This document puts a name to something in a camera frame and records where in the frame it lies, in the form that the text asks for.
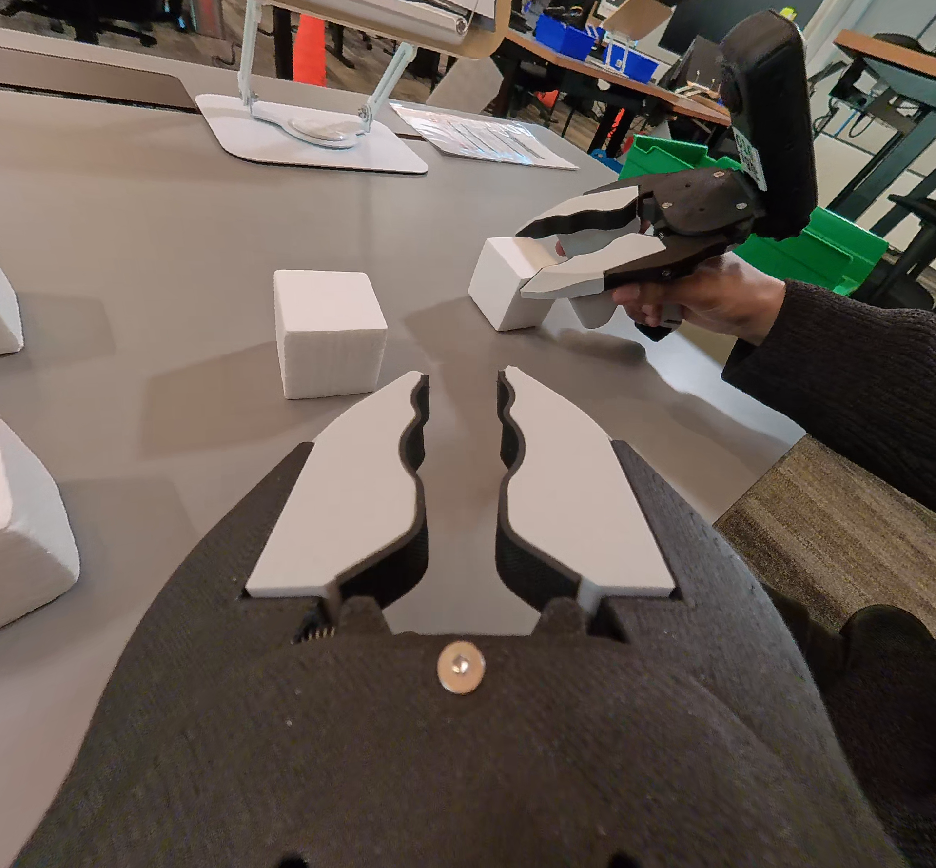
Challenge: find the clear plastic sleeve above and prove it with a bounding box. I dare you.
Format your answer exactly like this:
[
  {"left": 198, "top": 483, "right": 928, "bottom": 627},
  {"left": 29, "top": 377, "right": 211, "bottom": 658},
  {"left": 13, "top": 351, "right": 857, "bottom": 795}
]
[{"left": 391, "top": 103, "right": 579, "bottom": 171}]

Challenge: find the person's dark clothing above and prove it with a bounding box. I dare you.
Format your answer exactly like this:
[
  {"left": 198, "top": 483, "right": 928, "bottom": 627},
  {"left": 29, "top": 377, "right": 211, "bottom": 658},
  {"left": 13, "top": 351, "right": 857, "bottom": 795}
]
[{"left": 768, "top": 590, "right": 936, "bottom": 868}]

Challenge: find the grey desk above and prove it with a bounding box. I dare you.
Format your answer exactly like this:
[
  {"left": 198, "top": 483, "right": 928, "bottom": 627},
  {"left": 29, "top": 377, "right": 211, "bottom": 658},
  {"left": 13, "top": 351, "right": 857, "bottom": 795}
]
[{"left": 0, "top": 27, "right": 805, "bottom": 868}]

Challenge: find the wooden standing desk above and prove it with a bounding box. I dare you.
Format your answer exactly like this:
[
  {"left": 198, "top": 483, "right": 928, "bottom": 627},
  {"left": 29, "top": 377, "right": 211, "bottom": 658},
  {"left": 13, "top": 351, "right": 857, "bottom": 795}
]
[{"left": 834, "top": 30, "right": 936, "bottom": 225}]

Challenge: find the wooden table with black legs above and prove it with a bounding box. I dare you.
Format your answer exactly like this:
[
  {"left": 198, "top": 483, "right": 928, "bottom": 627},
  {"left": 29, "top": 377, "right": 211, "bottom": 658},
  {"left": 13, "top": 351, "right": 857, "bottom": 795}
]
[{"left": 505, "top": 27, "right": 732, "bottom": 129}]

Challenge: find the white foam cube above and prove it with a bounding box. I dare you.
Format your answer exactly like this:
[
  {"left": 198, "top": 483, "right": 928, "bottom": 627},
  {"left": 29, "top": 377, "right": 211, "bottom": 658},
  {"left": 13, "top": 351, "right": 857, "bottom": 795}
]
[
  {"left": 0, "top": 268, "right": 24, "bottom": 355},
  {"left": 468, "top": 237, "right": 567, "bottom": 333},
  {"left": 274, "top": 270, "right": 389, "bottom": 401},
  {"left": 0, "top": 418, "right": 81, "bottom": 628}
]

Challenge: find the person's right hand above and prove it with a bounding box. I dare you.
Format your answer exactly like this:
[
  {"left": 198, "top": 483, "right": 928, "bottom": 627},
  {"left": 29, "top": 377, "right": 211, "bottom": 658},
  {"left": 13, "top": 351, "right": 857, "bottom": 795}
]
[{"left": 610, "top": 252, "right": 787, "bottom": 346}]

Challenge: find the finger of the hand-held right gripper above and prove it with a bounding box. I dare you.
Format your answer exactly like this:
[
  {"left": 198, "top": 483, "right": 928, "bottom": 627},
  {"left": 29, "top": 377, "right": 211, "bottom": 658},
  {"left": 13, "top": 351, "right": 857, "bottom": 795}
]
[
  {"left": 515, "top": 184, "right": 646, "bottom": 240},
  {"left": 519, "top": 232, "right": 668, "bottom": 300}
]

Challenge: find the orange traffic cone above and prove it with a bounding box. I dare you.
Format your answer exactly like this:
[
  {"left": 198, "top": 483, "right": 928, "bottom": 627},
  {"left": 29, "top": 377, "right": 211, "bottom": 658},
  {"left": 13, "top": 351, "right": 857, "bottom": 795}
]
[{"left": 292, "top": 14, "right": 328, "bottom": 86}]

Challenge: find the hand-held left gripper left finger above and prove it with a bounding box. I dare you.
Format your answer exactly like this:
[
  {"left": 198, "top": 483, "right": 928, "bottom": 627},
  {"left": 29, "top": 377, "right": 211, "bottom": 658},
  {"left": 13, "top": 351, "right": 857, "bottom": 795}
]
[{"left": 245, "top": 371, "right": 431, "bottom": 624}]

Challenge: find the green plastic bin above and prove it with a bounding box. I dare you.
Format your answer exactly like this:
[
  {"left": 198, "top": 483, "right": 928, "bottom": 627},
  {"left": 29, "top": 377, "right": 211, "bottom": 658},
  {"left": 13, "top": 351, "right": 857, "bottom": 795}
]
[{"left": 618, "top": 134, "right": 890, "bottom": 297}]

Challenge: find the open cardboard box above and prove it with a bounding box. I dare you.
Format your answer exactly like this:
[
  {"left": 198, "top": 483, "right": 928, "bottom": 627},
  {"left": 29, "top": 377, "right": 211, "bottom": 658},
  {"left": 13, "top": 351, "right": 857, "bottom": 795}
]
[{"left": 600, "top": 0, "right": 714, "bottom": 42}]

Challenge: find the grey desk cable cover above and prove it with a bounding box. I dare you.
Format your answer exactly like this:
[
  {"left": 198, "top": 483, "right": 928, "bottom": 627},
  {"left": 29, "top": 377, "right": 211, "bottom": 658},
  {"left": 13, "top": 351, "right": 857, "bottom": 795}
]
[{"left": 0, "top": 49, "right": 198, "bottom": 112}]

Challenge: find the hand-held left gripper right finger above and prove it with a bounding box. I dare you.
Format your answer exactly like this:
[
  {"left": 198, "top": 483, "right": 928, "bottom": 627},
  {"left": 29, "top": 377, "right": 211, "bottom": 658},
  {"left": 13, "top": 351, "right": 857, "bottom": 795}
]
[{"left": 497, "top": 367, "right": 676, "bottom": 620}]

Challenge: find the blue plastic bin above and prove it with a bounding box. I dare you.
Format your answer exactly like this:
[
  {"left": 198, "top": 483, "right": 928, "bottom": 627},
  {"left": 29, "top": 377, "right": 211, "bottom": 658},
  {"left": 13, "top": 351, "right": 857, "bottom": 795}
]
[
  {"left": 603, "top": 41, "right": 656, "bottom": 83},
  {"left": 535, "top": 12, "right": 597, "bottom": 61}
]

